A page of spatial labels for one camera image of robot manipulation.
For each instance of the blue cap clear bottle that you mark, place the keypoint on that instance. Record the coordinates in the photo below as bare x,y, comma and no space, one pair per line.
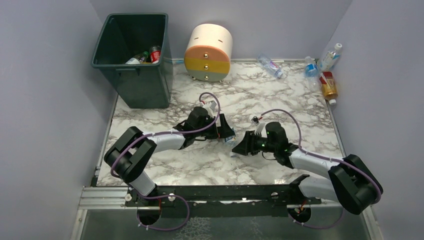
311,73

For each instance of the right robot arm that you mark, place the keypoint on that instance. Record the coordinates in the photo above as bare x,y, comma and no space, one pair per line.
347,181

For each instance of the dark green plastic bin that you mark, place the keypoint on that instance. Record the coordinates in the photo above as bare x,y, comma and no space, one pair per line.
124,35

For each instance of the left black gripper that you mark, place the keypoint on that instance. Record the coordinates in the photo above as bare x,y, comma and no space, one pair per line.
219,126

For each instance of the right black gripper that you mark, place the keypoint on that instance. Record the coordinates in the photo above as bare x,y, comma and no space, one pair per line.
253,143

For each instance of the green label water bottle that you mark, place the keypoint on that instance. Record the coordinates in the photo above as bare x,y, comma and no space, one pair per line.
139,58

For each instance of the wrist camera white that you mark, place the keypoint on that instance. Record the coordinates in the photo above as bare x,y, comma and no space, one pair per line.
210,106
258,124

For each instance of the red label clear bottle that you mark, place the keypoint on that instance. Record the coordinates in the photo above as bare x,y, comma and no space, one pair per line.
155,53

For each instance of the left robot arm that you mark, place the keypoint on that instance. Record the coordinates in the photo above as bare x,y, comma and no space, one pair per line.
130,154

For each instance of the aluminium frame rail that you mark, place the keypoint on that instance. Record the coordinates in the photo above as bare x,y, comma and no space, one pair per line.
99,198

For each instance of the clear bottle at back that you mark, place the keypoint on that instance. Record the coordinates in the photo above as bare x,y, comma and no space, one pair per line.
270,66

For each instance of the upright white cap bottle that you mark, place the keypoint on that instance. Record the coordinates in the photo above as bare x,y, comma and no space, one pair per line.
330,57

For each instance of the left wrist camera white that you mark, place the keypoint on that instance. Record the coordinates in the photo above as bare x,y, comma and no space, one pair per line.
210,106

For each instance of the amber tea bottle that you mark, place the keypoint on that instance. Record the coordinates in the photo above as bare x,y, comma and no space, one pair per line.
328,87

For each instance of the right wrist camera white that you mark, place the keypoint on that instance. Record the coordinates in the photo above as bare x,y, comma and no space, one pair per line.
258,124

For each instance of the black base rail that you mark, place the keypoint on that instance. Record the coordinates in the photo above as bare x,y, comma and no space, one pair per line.
215,210

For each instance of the round pastel drawer cabinet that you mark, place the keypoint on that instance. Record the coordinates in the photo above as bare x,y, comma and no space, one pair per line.
208,54

